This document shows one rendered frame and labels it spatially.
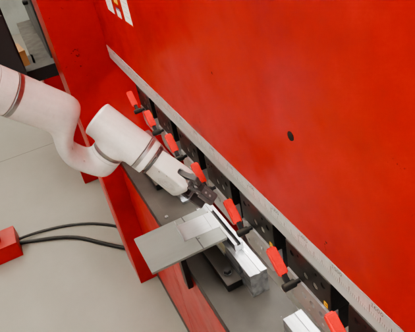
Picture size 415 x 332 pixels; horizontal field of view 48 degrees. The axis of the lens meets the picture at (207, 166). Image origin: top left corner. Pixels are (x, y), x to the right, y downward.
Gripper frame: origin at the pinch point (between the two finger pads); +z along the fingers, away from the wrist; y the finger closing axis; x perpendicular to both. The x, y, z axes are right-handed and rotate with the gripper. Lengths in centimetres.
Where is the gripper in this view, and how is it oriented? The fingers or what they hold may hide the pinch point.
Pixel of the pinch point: (203, 197)
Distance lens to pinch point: 112.9
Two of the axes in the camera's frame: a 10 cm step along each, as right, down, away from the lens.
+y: 3.8, -1.9, -9.0
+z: 7.8, 6.0, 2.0
